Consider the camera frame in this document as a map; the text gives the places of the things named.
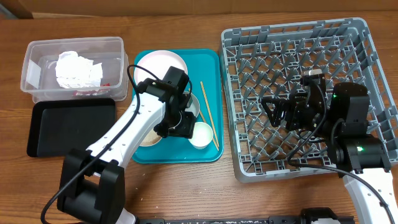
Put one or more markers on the black plastic tray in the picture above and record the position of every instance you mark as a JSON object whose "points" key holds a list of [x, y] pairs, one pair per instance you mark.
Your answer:
{"points": [[56, 127]]}

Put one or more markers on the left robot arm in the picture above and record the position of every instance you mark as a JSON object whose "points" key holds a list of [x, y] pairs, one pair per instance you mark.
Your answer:
{"points": [[92, 184]]}

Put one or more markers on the small pink rice plate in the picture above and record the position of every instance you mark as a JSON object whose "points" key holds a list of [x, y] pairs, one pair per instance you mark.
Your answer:
{"points": [[151, 139]]}

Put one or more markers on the white cup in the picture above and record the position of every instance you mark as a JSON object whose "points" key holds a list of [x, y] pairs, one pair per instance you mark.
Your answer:
{"points": [[202, 135]]}

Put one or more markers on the pale green bowl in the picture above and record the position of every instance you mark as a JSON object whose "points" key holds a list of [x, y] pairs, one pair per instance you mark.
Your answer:
{"points": [[191, 103]]}

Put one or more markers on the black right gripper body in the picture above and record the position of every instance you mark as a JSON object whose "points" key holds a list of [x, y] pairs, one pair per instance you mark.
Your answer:
{"points": [[309, 116]]}

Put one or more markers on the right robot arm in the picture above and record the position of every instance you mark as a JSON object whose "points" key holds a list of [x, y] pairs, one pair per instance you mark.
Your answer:
{"points": [[360, 158]]}

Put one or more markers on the white napkin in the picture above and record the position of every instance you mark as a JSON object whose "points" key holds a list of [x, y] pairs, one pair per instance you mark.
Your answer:
{"points": [[74, 71]]}

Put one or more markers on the large pink plate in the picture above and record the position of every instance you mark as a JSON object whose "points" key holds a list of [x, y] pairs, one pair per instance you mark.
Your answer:
{"points": [[157, 62]]}

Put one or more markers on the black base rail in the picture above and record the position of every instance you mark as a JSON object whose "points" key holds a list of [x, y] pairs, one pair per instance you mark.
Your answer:
{"points": [[288, 219]]}

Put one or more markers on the clear plastic waste bin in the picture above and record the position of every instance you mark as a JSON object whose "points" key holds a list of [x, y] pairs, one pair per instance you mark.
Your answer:
{"points": [[38, 76]]}

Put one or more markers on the teal plastic tray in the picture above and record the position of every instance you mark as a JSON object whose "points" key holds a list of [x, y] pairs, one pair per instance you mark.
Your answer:
{"points": [[203, 65]]}

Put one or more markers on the wooden chopstick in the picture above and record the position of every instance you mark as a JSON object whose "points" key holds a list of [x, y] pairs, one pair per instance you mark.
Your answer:
{"points": [[210, 115], [202, 132]]}

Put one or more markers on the red snack wrapper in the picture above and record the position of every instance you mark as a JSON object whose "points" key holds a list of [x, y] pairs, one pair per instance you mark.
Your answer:
{"points": [[97, 92]]}

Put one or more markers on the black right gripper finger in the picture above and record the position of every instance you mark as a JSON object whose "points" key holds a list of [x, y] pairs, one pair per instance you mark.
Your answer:
{"points": [[278, 114], [273, 102]]}

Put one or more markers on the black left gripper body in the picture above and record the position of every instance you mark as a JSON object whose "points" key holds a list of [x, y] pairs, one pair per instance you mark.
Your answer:
{"points": [[178, 124]]}

